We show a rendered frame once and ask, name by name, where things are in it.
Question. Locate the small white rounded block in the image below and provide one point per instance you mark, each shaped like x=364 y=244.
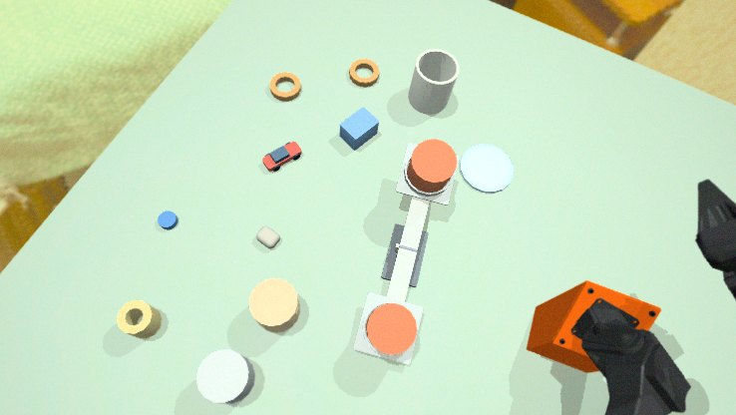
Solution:
x=268 y=237

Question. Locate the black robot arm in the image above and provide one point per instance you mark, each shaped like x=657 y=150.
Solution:
x=641 y=377

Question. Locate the blue cylinder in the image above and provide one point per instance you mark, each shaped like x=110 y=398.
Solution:
x=168 y=220

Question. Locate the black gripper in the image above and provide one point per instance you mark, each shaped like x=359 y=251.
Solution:
x=716 y=236

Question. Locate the orange-brown cup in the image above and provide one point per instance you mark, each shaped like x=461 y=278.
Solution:
x=391 y=328
x=432 y=164

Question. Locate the pale blue round dish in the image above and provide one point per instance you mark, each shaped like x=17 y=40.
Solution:
x=486 y=168

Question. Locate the light blue block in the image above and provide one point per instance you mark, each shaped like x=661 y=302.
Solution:
x=358 y=128

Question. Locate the grey open cup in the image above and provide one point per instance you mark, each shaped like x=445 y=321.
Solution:
x=433 y=80

